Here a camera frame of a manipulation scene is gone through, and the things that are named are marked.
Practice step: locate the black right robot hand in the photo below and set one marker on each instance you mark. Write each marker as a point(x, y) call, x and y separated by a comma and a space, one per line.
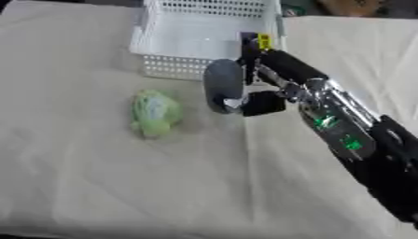
point(288, 67)

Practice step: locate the dark grey oval object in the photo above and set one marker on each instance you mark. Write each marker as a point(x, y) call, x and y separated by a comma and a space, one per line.
point(222, 85)

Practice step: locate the silver and black right robot arm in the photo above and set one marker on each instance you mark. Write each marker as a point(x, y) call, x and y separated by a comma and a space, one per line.
point(348, 130)

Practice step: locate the brown cardboard box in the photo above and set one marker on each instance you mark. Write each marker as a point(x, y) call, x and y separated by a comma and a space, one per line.
point(348, 7)

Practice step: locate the white perforated plastic basket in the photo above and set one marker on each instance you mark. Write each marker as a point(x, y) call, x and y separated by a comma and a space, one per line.
point(209, 34)

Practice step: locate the green toy cabbage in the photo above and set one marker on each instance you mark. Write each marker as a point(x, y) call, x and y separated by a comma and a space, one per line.
point(155, 112)

